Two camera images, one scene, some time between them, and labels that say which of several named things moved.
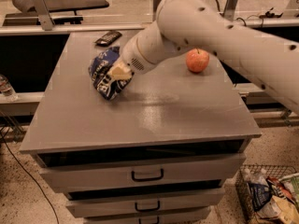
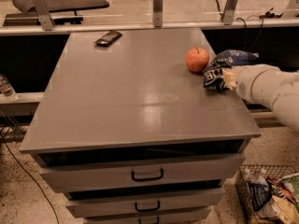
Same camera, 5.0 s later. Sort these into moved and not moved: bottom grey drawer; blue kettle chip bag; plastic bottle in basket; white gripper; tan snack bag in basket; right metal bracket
Moved: blue kettle chip bag; white gripper
Not moved: tan snack bag in basket; right metal bracket; plastic bottle in basket; bottom grey drawer
